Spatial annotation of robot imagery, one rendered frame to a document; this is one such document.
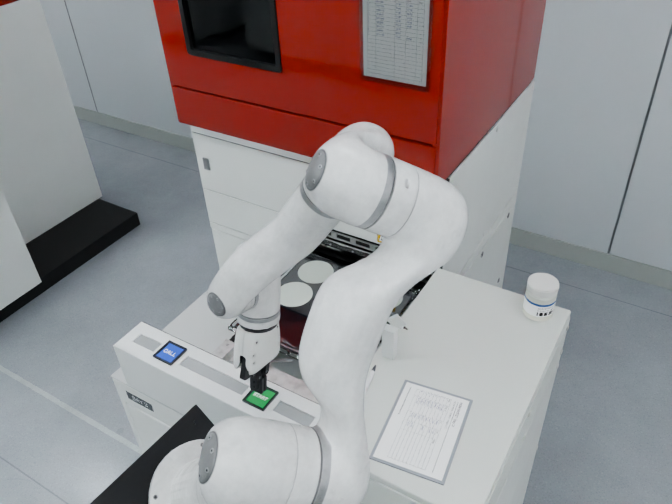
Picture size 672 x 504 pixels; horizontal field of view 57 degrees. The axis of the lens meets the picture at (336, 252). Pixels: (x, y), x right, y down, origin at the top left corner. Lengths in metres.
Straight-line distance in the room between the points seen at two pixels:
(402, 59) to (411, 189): 0.63
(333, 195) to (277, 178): 1.07
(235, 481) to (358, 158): 0.42
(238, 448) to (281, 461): 0.06
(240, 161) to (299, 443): 1.16
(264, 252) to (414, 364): 0.51
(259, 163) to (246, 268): 0.80
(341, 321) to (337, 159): 0.20
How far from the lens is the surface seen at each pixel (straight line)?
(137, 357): 1.53
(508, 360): 1.45
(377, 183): 0.75
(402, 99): 1.41
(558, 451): 2.54
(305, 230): 1.02
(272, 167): 1.80
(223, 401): 1.39
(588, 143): 3.04
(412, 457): 1.26
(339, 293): 0.79
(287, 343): 1.56
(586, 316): 3.07
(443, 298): 1.57
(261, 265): 1.05
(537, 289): 1.49
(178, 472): 1.21
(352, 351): 0.79
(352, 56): 1.44
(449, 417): 1.32
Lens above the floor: 2.01
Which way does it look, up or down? 38 degrees down
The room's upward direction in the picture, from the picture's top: 3 degrees counter-clockwise
